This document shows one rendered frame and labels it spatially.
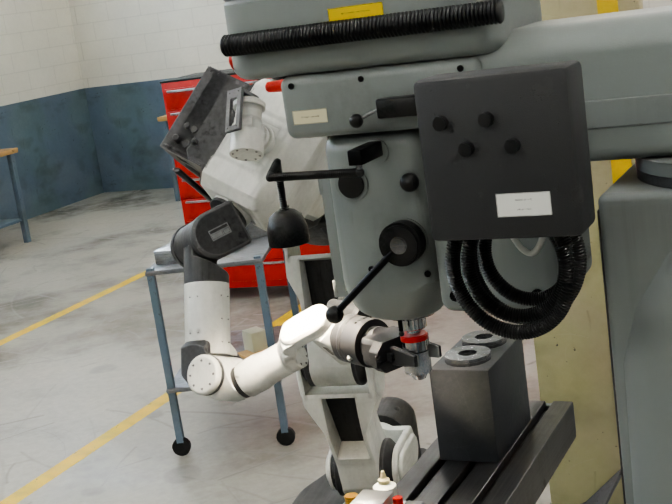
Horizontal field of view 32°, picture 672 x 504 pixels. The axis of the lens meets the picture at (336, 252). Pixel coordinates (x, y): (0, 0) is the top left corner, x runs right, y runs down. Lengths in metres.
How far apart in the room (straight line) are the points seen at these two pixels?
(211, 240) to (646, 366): 0.96
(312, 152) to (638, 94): 0.85
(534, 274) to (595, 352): 2.03
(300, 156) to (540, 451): 0.74
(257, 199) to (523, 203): 0.93
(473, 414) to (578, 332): 1.57
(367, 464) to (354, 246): 1.10
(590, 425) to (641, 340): 2.20
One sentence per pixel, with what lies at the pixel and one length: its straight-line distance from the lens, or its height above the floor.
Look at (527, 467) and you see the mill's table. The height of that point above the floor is 0.94.
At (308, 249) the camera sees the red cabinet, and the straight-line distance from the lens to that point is 7.32.
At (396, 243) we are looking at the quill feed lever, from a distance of 1.80.
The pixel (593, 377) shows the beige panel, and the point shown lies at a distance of 3.81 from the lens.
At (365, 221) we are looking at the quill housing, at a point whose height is 1.49.
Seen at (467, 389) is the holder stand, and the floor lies 1.09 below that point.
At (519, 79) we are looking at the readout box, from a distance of 1.44.
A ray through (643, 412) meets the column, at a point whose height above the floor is 1.21.
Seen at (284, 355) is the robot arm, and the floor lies 1.21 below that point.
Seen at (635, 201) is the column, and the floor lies 1.51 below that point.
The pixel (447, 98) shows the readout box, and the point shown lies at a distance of 1.48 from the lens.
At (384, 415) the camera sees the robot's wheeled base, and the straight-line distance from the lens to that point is 3.10.
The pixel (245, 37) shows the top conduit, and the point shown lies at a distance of 1.82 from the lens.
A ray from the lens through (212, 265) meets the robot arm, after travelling 2.30.
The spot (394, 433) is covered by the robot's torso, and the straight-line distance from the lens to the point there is 3.05.
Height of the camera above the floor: 1.85
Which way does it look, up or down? 12 degrees down
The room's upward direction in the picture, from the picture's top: 8 degrees counter-clockwise
